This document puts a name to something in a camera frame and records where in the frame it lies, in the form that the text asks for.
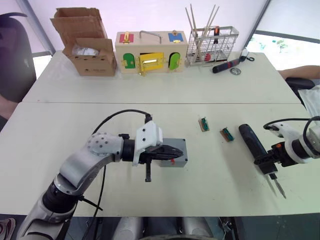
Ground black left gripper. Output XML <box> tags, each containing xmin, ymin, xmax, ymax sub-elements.
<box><xmin>137</xmin><ymin>144</ymin><xmax>185</xmax><ymax>183</ymax></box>

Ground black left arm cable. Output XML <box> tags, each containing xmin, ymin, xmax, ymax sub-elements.
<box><xmin>81</xmin><ymin>109</ymin><xmax>154</xmax><ymax>240</ymax></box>

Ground white adapter with black cord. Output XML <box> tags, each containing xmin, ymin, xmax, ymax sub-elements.
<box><xmin>240</xmin><ymin>48</ymin><xmax>256</xmax><ymax>62</ymax></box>

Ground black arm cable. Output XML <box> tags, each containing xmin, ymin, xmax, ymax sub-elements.
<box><xmin>263</xmin><ymin>115</ymin><xmax>320</xmax><ymax>149</ymax></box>
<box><xmin>81</xmin><ymin>109</ymin><xmax>154</xmax><ymax>240</ymax></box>

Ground thin wooden stick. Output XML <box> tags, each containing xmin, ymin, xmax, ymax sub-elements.
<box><xmin>195</xmin><ymin>6</ymin><xmax>220</xmax><ymax>61</ymax></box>
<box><xmin>189</xmin><ymin>3</ymin><xmax>202</xmax><ymax>55</ymax></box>
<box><xmin>185</xmin><ymin>6</ymin><xmax>200</xmax><ymax>48</ymax></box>
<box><xmin>201</xmin><ymin>4</ymin><xmax>216</xmax><ymax>38</ymax></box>

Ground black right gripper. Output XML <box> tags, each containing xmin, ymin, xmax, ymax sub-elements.
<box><xmin>253</xmin><ymin>143</ymin><xmax>293</xmax><ymax>175</ymax></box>

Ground small green terminal block board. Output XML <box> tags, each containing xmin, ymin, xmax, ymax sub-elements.
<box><xmin>198</xmin><ymin>115</ymin><xmax>211</xmax><ymax>132</ymax></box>
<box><xmin>219</xmin><ymin>127</ymin><xmax>235</xmax><ymax>143</ymax></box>

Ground pink shoe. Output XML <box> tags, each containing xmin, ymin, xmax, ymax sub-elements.
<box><xmin>0</xmin><ymin>217</ymin><xmax>17</xmax><ymax>240</ymax></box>

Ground metal wire rack basket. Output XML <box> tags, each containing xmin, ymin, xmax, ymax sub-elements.
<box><xmin>185</xmin><ymin>25</ymin><xmax>240</xmax><ymax>67</ymax></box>

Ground black office chair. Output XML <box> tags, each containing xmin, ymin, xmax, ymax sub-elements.
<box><xmin>0</xmin><ymin>11</ymin><xmax>38</xmax><ymax>104</ymax></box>

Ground black red handled tool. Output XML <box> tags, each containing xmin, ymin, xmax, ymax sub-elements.
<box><xmin>212</xmin><ymin>58</ymin><xmax>245</xmax><ymax>74</ymax></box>

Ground person's bare leg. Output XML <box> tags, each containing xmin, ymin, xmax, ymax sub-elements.
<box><xmin>0</xmin><ymin>94</ymin><xmax>19</xmax><ymax>121</ymax></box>

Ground white plastic wrapped item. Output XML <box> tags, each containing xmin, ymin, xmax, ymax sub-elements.
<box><xmin>71</xmin><ymin>44</ymin><xmax>100</xmax><ymax>57</ymax></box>

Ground wooden lock box coloured doors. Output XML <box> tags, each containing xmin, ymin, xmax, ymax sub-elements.
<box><xmin>114</xmin><ymin>29</ymin><xmax>189</xmax><ymax>77</ymax></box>

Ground silver rounded robot leg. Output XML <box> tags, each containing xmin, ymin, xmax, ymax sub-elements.
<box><xmin>180</xmin><ymin>216</ymin><xmax>214</xmax><ymax>240</ymax></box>
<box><xmin>116</xmin><ymin>216</ymin><xmax>144</xmax><ymax>240</ymax></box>

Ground black electric screwdriver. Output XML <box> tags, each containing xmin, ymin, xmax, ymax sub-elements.
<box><xmin>238</xmin><ymin>123</ymin><xmax>287</xmax><ymax>200</ymax></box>

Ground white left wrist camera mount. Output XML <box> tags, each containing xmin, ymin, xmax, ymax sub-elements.
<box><xmin>131</xmin><ymin>120</ymin><xmax>164</xmax><ymax>167</ymax></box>

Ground open brown cardboard box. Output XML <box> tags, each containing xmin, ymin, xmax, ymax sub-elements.
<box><xmin>50</xmin><ymin>7</ymin><xmax>118</xmax><ymax>77</ymax></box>

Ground black cable tie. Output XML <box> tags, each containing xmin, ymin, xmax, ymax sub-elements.
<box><xmin>79</xmin><ymin>196</ymin><xmax>104</xmax><ymax>212</ymax></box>

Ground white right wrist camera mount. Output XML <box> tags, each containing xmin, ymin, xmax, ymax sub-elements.
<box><xmin>263</xmin><ymin>122</ymin><xmax>305</xmax><ymax>165</ymax></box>

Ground grey plastic junction box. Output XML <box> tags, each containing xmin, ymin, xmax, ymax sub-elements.
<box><xmin>159</xmin><ymin>137</ymin><xmax>189</xmax><ymax>169</ymax></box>

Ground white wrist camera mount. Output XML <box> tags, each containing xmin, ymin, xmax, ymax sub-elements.
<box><xmin>131</xmin><ymin>120</ymin><xmax>164</xmax><ymax>167</ymax></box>
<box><xmin>263</xmin><ymin>122</ymin><xmax>305</xmax><ymax>165</ymax></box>

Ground black chair armrest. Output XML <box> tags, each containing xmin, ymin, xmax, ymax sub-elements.
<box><xmin>285</xmin><ymin>76</ymin><xmax>316</xmax><ymax>91</ymax></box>

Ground white cloth garment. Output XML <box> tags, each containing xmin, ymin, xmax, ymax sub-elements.
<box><xmin>297</xmin><ymin>84</ymin><xmax>320</xmax><ymax>118</ymax></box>

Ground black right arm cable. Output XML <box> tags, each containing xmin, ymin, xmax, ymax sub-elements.
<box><xmin>263</xmin><ymin>115</ymin><xmax>320</xmax><ymax>149</ymax></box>

